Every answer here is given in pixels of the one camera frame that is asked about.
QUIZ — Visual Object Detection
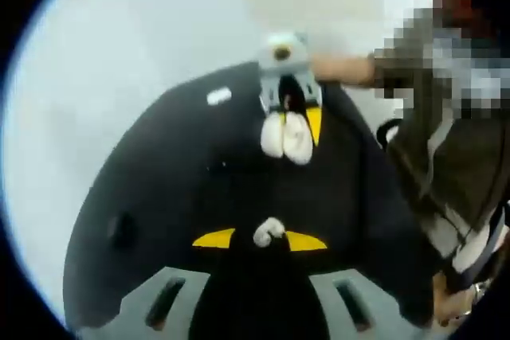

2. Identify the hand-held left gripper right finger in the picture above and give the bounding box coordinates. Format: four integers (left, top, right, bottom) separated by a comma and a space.
262, 230, 404, 340

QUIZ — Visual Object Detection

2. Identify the black office chair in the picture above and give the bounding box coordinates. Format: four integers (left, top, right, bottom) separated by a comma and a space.
376, 118, 402, 150

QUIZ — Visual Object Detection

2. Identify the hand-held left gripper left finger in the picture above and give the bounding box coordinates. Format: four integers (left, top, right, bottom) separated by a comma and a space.
76, 227, 264, 340

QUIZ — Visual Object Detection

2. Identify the person's olive shirt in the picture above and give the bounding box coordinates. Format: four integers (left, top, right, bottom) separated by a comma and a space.
373, 53, 510, 277

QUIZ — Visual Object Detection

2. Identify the small white charging case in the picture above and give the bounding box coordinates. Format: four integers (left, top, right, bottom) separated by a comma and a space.
206, 87, 233, 106

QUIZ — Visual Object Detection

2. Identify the white oval charging case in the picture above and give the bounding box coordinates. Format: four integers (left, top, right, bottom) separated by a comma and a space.
260, 111, 315, 166

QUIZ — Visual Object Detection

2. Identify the white ear clip earphone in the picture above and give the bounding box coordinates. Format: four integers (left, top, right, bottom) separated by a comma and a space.
253, 216, 286, 248

